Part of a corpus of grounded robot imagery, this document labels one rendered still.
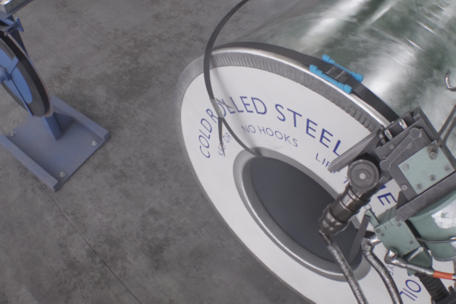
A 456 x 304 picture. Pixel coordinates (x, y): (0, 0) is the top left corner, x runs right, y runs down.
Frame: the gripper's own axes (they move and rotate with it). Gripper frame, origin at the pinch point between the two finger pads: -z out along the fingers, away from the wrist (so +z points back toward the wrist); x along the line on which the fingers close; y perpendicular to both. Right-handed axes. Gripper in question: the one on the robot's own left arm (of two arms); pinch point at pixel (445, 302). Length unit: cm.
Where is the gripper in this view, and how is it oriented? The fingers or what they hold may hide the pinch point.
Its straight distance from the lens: 88.4
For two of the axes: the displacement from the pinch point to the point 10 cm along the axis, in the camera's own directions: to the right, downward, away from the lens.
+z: -3.3, 1.3, -9.3
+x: -7.3, 5.9, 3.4
